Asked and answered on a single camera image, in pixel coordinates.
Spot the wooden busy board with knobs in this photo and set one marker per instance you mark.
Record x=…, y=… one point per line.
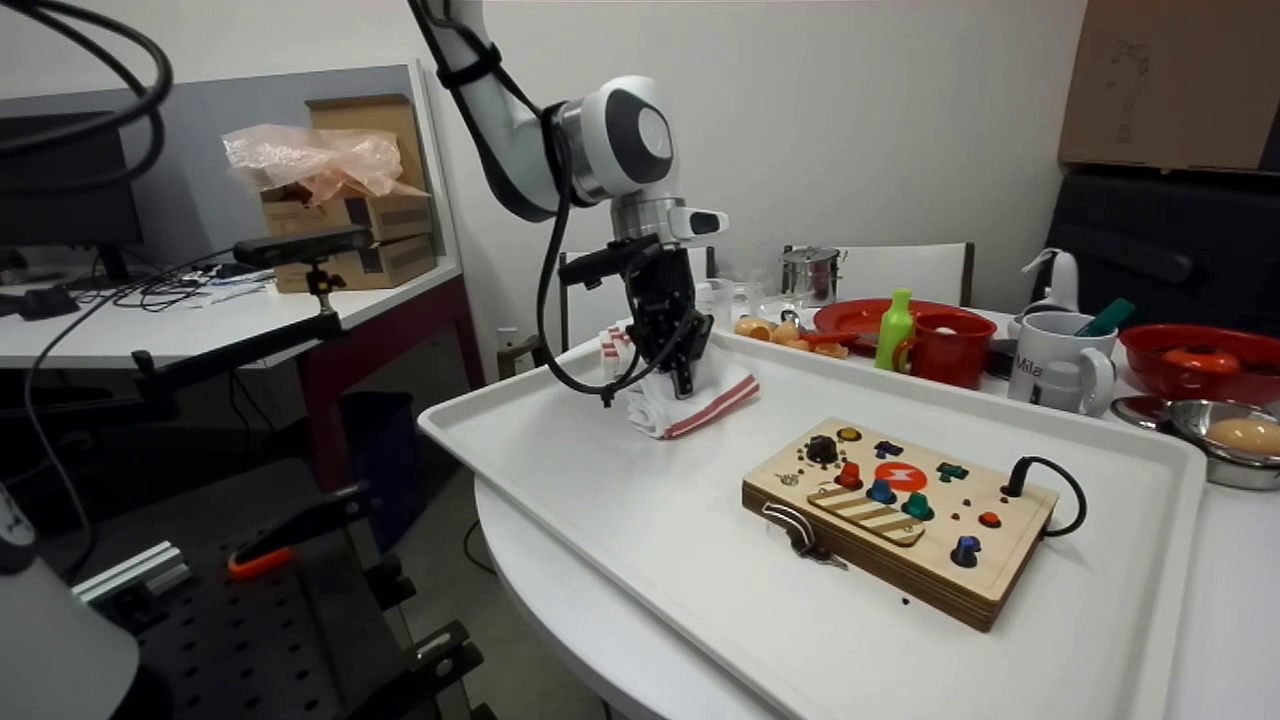
x=933, y=543

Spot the green plastic bottle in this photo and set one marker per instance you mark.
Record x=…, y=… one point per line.
x=895, y=333

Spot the white kettle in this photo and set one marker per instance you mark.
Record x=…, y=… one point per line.
x=1063, y=280

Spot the clear plastic measuring cup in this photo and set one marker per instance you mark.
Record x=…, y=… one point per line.
x=728, y=305

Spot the white rounded housing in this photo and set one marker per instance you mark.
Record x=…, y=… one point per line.
x=54, y=641

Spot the flat cardboard box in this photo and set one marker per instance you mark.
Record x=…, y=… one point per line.
x=386, y=234

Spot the green marker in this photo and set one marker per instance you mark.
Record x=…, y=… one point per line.
x=1104, y=316

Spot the silver metal bowl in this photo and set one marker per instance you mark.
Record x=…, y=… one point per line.
x=1240, y=471

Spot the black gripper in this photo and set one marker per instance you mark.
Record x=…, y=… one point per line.
x=667, y=295

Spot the black stereo bar camera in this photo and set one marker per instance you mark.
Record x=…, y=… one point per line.
x=303, y=244

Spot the red bowl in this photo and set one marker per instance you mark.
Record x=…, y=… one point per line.
x=1244, y=348
x=846, y=323

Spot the orange food pieces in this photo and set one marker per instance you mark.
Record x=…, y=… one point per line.
x=785, y=333

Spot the black clamp with orange grip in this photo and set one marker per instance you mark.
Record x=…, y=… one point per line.
x=303, y=526

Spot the white desk with maroon legs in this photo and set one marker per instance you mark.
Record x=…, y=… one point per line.
x=202, y=326

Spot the black cabinet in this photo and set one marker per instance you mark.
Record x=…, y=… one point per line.
x=1172, y=253

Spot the black computer monitor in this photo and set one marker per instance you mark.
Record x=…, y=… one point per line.
x=64, y=206

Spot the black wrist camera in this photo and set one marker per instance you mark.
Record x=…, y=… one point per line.
x=606, y=262

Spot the tall cardboard box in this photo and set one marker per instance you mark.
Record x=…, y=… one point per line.
x=386, y=121

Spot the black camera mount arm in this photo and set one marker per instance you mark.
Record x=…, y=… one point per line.
x=242, y=348

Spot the pink clear plastic bag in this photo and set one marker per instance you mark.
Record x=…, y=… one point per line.
x=313, y=156

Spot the dark blue bin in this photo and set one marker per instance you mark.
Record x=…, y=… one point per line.
x=386, y=455

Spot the red plastic cup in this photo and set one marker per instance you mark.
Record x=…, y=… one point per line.
x=953, y=352

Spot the white chair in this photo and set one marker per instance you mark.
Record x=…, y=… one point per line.
x=904, y=274

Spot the white towel with red print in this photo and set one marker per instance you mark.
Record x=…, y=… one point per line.
x=615, y=346

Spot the large flat cardboard sheet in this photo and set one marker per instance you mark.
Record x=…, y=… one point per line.
x=1172, y=80

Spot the grey partition panel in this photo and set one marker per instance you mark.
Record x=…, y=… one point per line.
x=202, y=145

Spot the black wall socket box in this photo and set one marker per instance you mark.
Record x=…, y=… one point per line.
x=523, y=352

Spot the white towel with red stripe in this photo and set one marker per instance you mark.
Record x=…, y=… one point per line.
x=705, y=405

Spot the aluminium profile bar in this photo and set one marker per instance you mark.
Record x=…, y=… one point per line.
x=126, y=570

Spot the large white plastic tray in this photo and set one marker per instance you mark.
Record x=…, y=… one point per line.
x=643, y=547

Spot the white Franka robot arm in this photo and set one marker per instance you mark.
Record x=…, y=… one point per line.
x=615, y=132

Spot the black perforated robot cart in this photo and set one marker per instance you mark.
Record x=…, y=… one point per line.
x=253, y=641

